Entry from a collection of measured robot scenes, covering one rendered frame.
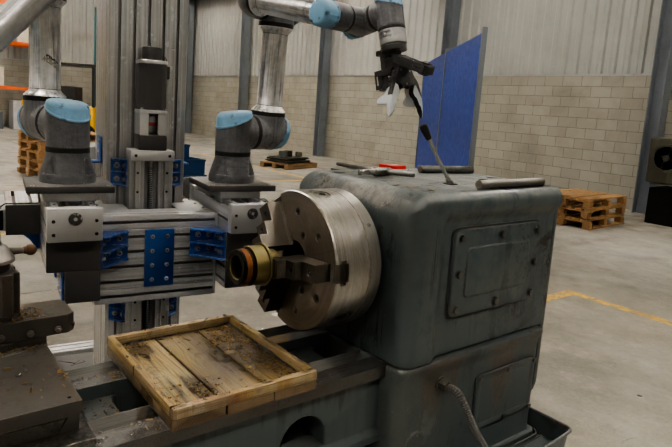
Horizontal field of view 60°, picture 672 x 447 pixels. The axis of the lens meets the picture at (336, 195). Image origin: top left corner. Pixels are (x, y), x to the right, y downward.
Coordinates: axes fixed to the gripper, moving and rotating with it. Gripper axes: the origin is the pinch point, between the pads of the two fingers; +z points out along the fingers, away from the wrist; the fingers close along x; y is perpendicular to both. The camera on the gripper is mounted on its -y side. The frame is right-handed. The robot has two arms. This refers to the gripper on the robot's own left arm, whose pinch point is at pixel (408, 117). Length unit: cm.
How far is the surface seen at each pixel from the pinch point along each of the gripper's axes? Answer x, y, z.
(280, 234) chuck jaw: 45, 6, 27
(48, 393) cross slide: 98, 2, 45
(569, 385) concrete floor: -186, 42, 136
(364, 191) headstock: 26.4, -3.8, 19.1
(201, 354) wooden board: 62, 17, 50
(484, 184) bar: 5.7, -23.6, 20.6
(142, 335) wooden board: 68, 30, 45
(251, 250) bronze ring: 55, 5, 29
